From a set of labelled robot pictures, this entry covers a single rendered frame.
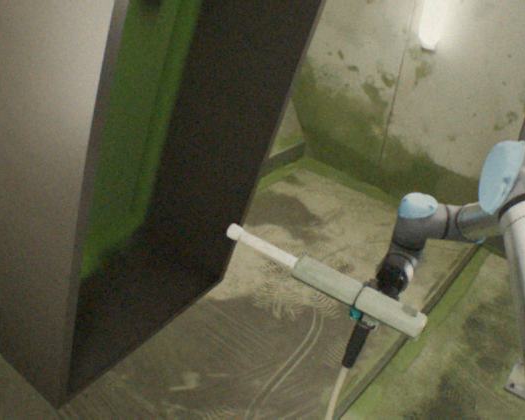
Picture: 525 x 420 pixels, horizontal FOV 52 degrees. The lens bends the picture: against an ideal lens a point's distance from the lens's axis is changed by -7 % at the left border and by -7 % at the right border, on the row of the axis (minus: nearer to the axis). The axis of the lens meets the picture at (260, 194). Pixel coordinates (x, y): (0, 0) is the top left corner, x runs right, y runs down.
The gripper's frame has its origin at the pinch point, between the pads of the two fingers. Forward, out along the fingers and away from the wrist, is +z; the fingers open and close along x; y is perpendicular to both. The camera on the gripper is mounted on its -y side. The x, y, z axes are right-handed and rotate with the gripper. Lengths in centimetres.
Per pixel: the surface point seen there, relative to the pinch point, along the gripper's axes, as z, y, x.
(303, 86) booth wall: -183, 22, 96
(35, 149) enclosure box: 48, -35, 47
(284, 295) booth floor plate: -69, 62, 39
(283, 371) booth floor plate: -33, 62, 20
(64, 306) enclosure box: 47, -8, 40
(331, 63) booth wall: -180, 3, 84
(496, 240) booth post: -166, 50, -29
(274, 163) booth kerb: -154, 57, 90
